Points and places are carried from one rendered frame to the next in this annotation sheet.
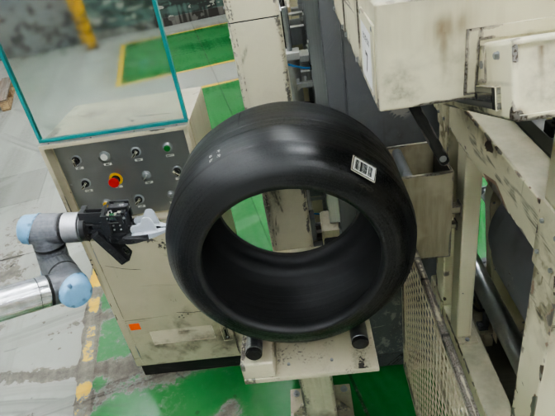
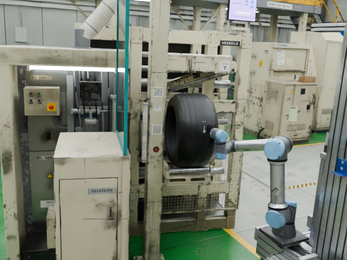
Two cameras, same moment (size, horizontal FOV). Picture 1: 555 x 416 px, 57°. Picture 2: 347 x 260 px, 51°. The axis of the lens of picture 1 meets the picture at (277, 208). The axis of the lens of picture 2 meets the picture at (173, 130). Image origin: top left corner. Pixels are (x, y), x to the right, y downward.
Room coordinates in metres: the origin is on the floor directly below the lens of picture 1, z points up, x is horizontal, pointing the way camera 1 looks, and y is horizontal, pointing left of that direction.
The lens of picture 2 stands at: (2.13, 2.64, 1.86)
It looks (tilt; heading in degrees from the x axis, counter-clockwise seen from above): 13 degrees down; 251
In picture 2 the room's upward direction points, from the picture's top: 3 degrees clockwise
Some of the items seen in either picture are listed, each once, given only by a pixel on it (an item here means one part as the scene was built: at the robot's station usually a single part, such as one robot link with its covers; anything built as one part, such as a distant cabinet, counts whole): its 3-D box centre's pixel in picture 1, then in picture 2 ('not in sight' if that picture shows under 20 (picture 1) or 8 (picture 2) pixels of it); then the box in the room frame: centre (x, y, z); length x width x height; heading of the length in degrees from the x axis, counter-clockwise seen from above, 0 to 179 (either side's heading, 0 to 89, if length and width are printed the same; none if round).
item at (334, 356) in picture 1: (307, 326); (183, 176); (1.09, -0.03, 0.80); 0.37 x 0.36 x 0.02; 84
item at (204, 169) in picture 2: (256, 308); (189, 169); (1.10, 0.11, 0.90); 0.35 x 0.05 x 0.05; 174
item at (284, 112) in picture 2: not in sight; (287, 112); (-2.49, -3.53, 0.62); 0.91 x 0.58 x 1.25; 8
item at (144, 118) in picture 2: not in sight; (144, 132); (1.44, -0.01, 1.19); 0.05 x 0.04 x 0.48; 84
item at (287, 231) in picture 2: not in sight; (284, 225); (0.73, 0.88, 0.77); 0.15 x 0.15 x 0.10
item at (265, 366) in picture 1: (259, 323); (188, 177); (1.11, 0.11, 0.84); 0.36 x 0.09 x 0.06; 174
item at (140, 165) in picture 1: (168, 244); (93, 239); (1.89, 0.52, 0.63); 0.56 x 0.41 x 1.27; 84
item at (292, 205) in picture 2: not in sight; (286, 209); (0.74, 0.88, 0.88); 0.13 x 0.12 x 0.14; 33
